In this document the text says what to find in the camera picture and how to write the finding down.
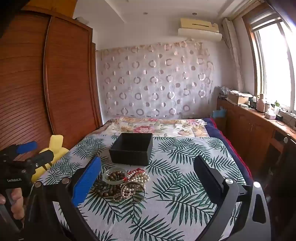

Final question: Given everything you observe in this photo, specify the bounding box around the navy and red blanket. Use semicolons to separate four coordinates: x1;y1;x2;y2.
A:
203;118;253;186

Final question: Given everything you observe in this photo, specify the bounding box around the wooden side cabinet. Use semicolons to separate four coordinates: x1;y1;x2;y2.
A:
216;97;296;186

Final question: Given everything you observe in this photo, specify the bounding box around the red bead string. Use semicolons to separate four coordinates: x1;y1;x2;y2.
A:
127;169;146;180

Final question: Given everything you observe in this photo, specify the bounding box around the person's left hand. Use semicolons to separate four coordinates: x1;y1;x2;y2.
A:
9;188;25;217

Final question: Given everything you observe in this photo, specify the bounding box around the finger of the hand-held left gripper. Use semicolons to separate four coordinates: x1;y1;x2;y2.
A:
24;151;56;177
0;141;38;161

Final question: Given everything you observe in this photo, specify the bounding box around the cardboard box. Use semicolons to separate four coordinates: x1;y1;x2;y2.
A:
228;90;252;105

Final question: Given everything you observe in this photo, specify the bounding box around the black jewelry box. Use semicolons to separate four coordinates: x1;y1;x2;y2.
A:
109;133;153;166

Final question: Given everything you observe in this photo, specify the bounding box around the floral quilt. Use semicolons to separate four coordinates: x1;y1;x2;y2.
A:
98;117;215;138

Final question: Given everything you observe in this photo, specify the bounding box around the pale green jade bangle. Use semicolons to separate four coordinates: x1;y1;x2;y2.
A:
102;168;128;185

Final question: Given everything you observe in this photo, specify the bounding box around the brown wooden bead bracelet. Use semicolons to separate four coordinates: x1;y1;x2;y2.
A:
108;171;126;181

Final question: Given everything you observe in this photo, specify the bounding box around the blue plastic bag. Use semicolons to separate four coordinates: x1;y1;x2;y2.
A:
213;107;226;118

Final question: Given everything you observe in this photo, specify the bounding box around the white pearl necklace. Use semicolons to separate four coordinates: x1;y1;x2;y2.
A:
122;171;150;200

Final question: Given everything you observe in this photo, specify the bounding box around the wooden wardrobe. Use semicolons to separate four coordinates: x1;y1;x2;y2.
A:
0;7;103;163

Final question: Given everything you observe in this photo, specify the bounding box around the dark brown bead necklace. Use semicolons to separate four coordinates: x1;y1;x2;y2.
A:
94;179;122;202

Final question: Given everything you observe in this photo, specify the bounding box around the yellow plush toy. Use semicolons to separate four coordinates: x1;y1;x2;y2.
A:
31;135;70;183

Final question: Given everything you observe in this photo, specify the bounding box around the pink vase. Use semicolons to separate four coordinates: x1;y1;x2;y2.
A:
257;93;266;113

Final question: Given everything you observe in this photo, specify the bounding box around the pale window curtain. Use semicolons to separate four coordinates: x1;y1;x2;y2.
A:
222;19;245;93

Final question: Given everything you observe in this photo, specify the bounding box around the window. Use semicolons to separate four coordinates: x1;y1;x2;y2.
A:
250;14;296;114

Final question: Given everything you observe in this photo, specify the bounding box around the circle patterned wall cloth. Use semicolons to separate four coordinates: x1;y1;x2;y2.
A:
96;42;214;120

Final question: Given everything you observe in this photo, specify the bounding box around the wall air conditioner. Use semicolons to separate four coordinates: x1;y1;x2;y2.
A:
178;17;223;42

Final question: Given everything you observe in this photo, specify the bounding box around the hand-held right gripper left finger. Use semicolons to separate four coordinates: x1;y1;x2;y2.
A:
22;156;102;241

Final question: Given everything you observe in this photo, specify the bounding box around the palm leaf print sheet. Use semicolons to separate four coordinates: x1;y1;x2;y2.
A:
35;134;252;241

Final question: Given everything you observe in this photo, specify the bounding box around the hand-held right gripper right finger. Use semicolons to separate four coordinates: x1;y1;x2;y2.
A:
193;155;272;241

